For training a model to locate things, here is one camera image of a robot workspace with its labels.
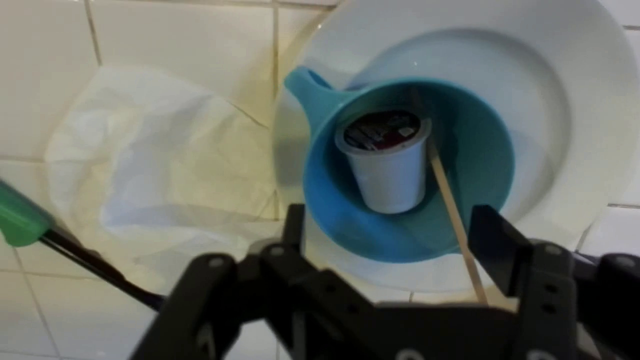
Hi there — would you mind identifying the white coffee pod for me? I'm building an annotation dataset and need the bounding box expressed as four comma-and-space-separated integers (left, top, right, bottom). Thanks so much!
335, 109, 435, 216

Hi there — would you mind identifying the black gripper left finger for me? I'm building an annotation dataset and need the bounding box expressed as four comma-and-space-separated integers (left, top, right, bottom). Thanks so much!
129, 202, 317, 360

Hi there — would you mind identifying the wooden stirrer stick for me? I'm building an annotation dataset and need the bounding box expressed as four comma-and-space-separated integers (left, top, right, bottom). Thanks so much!
427, 139, 492, 306

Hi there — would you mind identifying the white round plate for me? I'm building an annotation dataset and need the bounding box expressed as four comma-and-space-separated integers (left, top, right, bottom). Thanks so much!
270, 0, 640, 297

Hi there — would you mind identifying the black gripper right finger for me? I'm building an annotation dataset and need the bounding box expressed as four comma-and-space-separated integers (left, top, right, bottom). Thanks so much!
467, 202, 640, 360

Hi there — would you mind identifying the green handled black tool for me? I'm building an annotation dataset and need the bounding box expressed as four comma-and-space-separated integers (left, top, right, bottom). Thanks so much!
0, 178, 167, 315

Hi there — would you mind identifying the blue cup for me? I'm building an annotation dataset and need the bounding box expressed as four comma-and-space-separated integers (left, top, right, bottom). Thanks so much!
284, 64, 519, 267

